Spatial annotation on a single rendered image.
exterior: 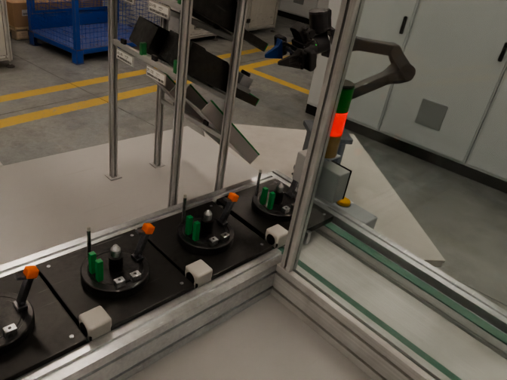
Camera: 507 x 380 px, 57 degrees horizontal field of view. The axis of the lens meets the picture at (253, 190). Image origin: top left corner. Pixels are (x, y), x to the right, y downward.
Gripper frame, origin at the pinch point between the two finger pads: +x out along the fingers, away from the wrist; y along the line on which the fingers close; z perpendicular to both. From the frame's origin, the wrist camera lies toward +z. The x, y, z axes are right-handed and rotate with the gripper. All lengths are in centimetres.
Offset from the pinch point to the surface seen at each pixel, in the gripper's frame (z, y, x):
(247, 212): -27.2, 26.7, 31.2
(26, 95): -123, -314, 50
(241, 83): -2.8, 2.5, 16.0
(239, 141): -19.1, 6.3, 20.3
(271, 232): -25, 39, 32
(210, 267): -20, 44, 52
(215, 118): -8.7, 6.2, 27.4
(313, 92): -159, -213, -190
